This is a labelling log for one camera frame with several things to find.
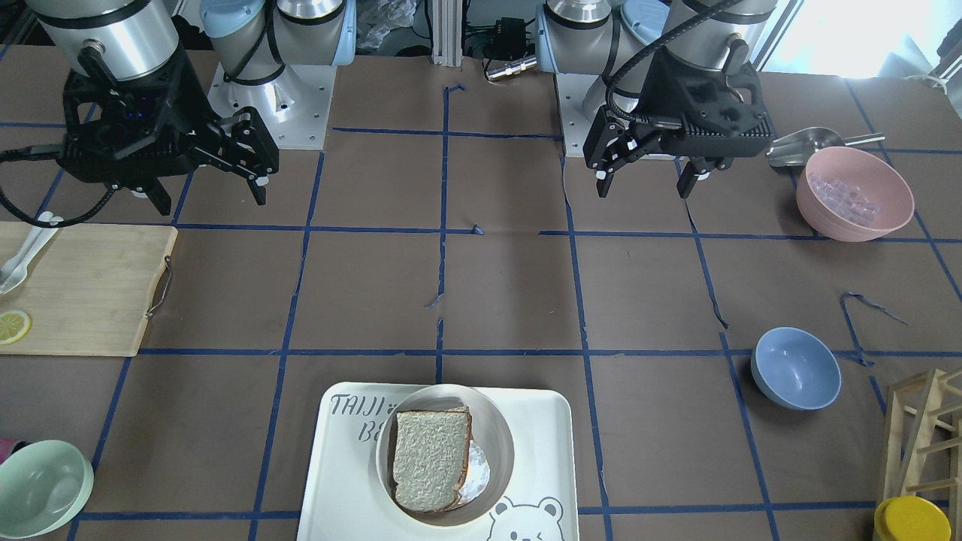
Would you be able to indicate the fried egg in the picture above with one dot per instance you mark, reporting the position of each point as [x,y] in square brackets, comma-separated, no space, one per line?
[477,475]

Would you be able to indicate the pink cloth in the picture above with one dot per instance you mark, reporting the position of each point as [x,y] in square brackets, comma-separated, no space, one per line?
[8,446]

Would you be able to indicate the lemon slice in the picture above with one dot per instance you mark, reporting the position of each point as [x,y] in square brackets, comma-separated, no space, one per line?
[15,325]

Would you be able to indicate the wooden cup rack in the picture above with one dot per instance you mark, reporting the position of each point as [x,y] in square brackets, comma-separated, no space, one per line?
[921,438]

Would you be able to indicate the green bowl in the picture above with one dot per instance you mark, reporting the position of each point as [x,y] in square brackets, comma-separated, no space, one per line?
[43,486]

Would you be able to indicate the white plastic fork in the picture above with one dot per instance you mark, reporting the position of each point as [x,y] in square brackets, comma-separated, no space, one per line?
[19,248]

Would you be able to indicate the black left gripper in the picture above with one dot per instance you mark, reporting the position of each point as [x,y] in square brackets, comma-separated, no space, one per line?
[645,103]

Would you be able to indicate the cream bear tray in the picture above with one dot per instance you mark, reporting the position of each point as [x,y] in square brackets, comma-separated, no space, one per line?
[345,500]

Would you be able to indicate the bread slice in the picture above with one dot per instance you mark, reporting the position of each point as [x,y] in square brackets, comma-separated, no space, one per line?
[432,459]

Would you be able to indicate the white plastic spoon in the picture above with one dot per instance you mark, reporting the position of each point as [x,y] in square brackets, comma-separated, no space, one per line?
[26,255]

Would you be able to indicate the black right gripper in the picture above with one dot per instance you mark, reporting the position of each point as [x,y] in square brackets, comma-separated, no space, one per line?
[189,122]

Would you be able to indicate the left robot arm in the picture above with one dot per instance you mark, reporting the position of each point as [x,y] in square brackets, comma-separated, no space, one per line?
[597,38]

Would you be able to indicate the blue bowl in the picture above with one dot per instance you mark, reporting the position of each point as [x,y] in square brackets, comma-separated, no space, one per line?
[795,370]

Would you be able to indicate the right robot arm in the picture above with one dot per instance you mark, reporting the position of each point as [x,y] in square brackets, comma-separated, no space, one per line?
[254,40]

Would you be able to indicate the wooden cutting board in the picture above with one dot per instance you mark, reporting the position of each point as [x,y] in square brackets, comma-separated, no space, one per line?
[89,290]

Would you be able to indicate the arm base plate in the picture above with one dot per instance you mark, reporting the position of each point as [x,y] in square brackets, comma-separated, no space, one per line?
[579,97]
[295,106]

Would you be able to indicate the metal scoop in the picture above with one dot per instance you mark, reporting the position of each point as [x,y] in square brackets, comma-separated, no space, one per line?
[795,149]

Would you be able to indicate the yellow cup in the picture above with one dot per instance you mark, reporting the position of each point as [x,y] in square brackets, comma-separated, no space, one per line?
[909,517]

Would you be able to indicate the pink bowl with ice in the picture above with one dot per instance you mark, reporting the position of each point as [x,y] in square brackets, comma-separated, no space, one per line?
[852,196]

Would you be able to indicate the aluminium frame post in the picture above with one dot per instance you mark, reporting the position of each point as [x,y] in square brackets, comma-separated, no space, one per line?
[447,33]

